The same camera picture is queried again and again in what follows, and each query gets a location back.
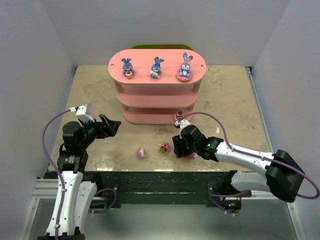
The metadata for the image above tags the round pink flower toy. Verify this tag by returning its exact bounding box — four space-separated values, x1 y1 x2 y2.
158 142 170 155

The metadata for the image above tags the red white strawberry toy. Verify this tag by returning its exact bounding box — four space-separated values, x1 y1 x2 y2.
173 111 184 122

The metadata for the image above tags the purple bunny with cupcake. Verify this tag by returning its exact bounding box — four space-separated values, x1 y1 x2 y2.
121 57 135 79

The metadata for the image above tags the purple bunny with bottle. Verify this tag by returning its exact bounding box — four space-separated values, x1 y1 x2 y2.
149 56 165 79

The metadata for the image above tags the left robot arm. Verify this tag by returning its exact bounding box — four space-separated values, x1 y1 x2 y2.
41 114 122 240

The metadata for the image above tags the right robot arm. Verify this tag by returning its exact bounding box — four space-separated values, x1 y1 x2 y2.
172 120 303 203

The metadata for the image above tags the pink three-tier shelf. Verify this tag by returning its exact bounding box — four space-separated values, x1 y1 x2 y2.
108 49 206 125

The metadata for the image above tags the green board behind shelf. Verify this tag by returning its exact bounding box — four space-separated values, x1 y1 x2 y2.
131 44 193 51

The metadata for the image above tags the pink pig toy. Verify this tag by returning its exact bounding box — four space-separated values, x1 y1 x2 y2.
186 153 197 160

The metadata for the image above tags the pink white lying toy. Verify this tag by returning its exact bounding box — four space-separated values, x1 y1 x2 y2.
137 147 146 160

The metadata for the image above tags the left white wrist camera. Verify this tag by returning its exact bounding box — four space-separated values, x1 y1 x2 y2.
69 103 94 124

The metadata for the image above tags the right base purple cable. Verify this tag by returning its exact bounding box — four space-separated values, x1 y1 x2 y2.
208 189 251 216

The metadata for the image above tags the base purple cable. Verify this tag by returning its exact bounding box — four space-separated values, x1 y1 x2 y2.
208 189 251 216
89 187 118 215

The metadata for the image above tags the black base frame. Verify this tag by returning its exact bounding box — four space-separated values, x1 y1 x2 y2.
42 170 251 210

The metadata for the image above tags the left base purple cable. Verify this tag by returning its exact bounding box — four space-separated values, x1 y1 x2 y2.
89 187 118 215

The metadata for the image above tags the aluminium rail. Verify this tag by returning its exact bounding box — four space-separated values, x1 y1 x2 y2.
32 177 296 201

